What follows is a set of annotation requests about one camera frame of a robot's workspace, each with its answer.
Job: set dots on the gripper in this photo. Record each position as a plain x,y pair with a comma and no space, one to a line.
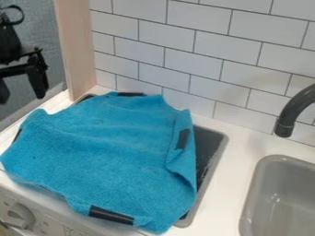
18,68

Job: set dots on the blue cloth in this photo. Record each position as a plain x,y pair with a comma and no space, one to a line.
102,159

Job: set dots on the toy stove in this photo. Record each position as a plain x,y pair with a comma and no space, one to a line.
209,153

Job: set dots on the tap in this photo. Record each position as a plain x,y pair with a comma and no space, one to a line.
292,112

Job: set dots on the toy sink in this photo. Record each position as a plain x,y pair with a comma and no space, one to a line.
283,199

